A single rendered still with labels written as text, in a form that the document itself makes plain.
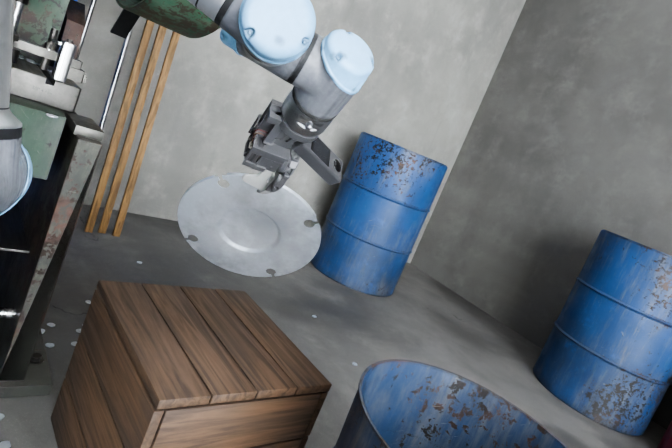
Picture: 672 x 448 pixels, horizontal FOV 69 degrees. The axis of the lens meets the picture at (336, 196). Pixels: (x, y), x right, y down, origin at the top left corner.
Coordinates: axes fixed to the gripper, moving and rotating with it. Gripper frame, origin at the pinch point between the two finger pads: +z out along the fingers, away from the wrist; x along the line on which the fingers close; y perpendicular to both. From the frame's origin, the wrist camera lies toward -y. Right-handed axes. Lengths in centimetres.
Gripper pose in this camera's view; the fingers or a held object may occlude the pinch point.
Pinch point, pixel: (265, 186)
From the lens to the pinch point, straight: 90.5
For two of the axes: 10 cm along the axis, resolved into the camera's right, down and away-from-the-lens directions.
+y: -8.7, -3.1, -3.8
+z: -4.9, 4.7, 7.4
